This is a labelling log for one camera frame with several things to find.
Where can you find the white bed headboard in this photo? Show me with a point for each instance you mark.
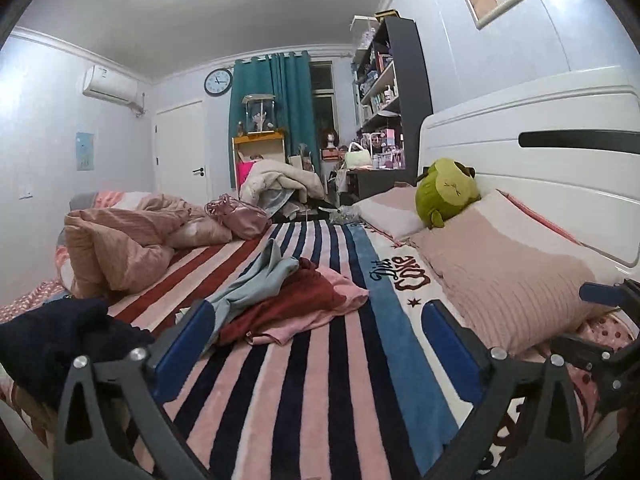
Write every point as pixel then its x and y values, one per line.
pixel 566 145

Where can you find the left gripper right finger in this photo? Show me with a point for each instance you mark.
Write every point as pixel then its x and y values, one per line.
pixel 524 422

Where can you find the dark red garment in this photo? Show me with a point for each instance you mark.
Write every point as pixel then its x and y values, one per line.
pixel 297 296

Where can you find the wig mannequin head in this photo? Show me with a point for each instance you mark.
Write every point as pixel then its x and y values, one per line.
pixel 329 139

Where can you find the green plush toy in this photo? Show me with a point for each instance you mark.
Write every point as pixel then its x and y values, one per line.
pixel 444 190

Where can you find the light blue garment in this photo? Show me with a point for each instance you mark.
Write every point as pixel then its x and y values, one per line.
pixel 262 280

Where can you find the yellow white small cabinet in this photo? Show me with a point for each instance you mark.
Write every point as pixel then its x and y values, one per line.
pixel 252 147

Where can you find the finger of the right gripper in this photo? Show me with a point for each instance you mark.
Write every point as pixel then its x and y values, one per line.
pixel 613 296

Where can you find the blue wall poster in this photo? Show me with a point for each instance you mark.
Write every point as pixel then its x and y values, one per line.
pixel 84 151

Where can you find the teal curtain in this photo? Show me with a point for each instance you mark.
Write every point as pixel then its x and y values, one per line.
pixel 286 76

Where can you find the white door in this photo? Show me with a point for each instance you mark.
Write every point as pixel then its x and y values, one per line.
pixel 179 137

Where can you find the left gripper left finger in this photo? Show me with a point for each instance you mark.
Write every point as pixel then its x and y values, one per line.
pixel 90 443

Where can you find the wall light switch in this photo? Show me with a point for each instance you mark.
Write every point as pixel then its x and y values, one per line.
pixel 25 192

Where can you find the pink striped duvet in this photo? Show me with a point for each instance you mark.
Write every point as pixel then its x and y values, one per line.
pixel 124 241

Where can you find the cream coat pile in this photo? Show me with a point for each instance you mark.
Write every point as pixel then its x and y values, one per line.
pixel 269 174

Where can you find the striped fleece blanket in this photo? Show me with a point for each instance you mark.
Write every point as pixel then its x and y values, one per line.
pixel 363 397

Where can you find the round wall clock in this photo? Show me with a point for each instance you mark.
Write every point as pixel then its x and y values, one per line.
pixel 218 82

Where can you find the white far pillow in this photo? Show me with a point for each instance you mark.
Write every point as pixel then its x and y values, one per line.
pixel 392 212

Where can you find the navy planet sweater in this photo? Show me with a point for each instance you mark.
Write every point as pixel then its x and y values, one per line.
pixel 39 346

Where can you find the glass display case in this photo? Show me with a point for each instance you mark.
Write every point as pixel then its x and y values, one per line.
pixel 260 113

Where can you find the pink garment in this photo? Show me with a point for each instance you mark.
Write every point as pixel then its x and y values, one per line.
pixel 346 298

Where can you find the white handbag on desk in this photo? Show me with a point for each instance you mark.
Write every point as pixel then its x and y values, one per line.
pixel 357 157

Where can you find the pink near pillow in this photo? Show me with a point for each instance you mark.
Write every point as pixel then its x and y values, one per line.
pixel 514 280

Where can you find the dark bookshelf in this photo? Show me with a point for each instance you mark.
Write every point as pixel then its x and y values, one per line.
pixel 393 97

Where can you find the white air conditioner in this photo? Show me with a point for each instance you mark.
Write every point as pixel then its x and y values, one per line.
pixel 108 85

